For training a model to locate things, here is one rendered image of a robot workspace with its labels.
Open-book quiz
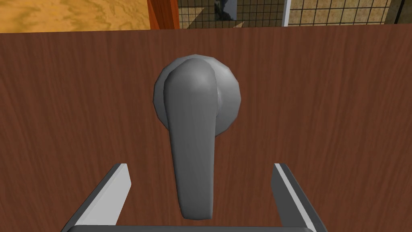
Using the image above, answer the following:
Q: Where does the brown wooden door leaf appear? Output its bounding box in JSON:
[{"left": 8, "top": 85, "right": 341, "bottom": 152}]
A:
[{"left": 0, "top": 24, "right": 412, "bottom": 232}]

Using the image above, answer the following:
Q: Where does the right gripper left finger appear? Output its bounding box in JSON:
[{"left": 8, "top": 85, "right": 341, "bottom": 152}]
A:
[{"left": 61, "top": 163, "right": 132, "bottom": 232}]

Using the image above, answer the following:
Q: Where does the grey lever door handle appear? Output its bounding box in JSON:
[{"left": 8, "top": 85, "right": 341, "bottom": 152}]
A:
[{"left": 152, "top": 54, "right": 242, "bottom": 221}]

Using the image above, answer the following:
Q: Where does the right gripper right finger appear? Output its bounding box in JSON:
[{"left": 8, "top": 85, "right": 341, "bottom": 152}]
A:
[{"left": 270, "top": 162, "right": 329, "bottom": 232}]

